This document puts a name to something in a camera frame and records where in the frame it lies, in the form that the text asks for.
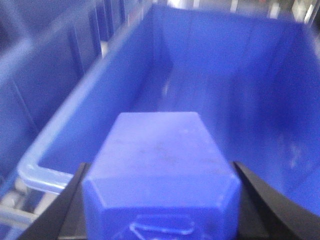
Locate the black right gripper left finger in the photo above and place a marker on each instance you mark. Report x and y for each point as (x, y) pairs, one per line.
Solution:
(64, 218)

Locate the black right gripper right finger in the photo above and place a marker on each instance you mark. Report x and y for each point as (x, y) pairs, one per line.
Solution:
(266, 214)

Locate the blue bottle-shaped plastic part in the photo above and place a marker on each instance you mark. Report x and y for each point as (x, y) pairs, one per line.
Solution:
(160, 176)

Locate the blue target bin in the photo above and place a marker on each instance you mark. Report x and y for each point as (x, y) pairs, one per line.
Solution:
(254, 81)

